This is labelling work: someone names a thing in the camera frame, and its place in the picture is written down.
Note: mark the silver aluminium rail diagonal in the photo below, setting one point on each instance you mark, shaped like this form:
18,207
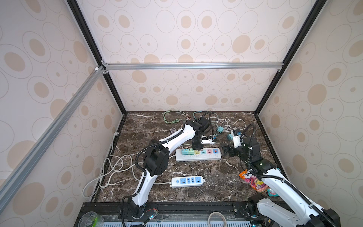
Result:
28,163

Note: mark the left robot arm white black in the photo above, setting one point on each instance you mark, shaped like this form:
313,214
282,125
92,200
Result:
153,160

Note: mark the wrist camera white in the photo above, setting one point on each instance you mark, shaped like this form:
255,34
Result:
236,137
208,140

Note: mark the clear plastic cup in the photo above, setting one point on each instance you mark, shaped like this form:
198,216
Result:
91,219

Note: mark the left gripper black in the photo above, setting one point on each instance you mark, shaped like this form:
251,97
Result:
201,147

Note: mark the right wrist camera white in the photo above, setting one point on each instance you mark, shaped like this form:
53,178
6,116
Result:
236,137

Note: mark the silver aluminium rail horizontal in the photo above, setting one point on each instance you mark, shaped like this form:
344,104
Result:
199,66

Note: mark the teal charger plug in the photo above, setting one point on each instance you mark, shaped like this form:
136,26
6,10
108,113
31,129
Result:
185,151
230,137
220,129

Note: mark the long white power strip pastel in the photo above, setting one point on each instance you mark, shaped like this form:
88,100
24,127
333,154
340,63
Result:
205,154

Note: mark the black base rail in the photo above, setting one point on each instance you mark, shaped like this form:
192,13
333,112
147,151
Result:
174,214

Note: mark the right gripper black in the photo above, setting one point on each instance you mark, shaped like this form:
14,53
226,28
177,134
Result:
231,149

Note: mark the short white power strip blue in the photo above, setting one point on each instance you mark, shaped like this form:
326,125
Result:
188,181

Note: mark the green charger plug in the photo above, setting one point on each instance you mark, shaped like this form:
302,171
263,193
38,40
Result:
191,151

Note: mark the orange Fox's candy bag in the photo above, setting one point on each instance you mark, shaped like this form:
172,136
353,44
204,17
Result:
253,182

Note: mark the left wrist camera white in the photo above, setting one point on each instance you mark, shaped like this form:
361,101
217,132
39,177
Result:
208,140

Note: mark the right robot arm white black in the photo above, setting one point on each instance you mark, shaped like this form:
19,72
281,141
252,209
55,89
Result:
303,211

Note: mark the green Fox's candy bag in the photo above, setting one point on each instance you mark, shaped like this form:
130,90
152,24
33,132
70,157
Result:
272,193

